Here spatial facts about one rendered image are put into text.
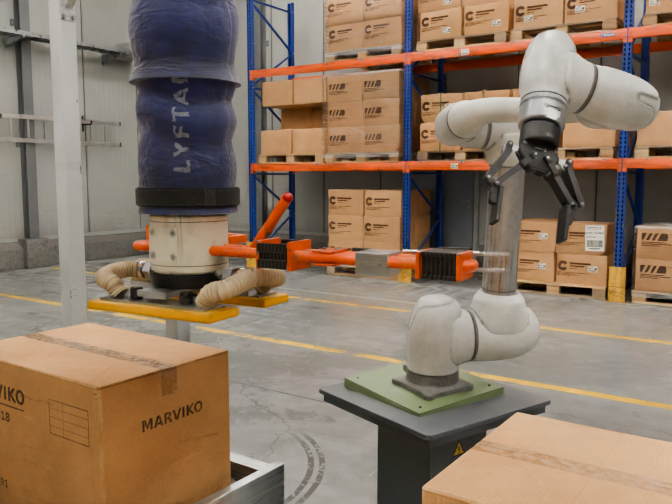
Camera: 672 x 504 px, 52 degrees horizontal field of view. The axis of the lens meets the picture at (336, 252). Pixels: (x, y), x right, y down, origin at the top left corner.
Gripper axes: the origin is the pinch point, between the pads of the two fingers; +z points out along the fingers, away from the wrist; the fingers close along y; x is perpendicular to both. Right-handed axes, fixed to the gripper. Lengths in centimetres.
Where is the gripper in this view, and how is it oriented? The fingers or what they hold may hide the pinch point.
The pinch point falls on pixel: (528, 226)
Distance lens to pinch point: 133.0
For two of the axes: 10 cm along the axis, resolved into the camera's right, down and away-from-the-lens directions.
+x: -2.2, 2.6, 9.4
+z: -2.0, 9.3, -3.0
